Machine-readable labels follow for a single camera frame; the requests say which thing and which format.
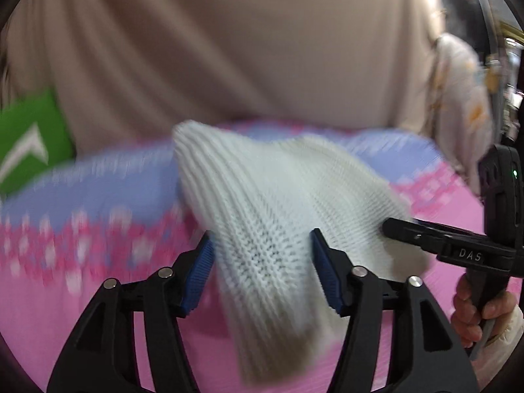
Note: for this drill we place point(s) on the pink lavender patterned blanket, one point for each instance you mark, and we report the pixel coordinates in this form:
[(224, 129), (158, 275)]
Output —
[(102, 196)]

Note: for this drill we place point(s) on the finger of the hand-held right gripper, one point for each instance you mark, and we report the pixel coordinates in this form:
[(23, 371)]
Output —
[(425, 239)]

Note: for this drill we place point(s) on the curved metal bar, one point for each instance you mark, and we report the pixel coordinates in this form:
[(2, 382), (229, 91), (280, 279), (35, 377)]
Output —
[(489, 28)]

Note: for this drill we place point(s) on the white floral cloth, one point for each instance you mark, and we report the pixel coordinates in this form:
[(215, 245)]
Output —
[(458, 102)]

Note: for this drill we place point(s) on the beige cloth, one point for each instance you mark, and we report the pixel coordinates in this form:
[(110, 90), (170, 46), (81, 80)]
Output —
[(225, 41)]

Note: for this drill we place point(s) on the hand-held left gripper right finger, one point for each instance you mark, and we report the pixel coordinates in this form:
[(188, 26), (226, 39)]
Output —
[(325, 270)]

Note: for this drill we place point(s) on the person's right hand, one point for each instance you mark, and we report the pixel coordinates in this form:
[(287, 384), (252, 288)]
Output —
[(464, 315)]

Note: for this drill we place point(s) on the green cushion with white mark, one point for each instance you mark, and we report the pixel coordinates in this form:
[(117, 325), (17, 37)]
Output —
[(28, 131)]

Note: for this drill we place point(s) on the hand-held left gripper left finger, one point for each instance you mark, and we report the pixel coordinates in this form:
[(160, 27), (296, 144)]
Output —
[(198, 278)]

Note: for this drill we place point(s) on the red white navy knit sweater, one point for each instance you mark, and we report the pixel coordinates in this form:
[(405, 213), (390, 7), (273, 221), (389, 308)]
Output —
[(262, 213)]

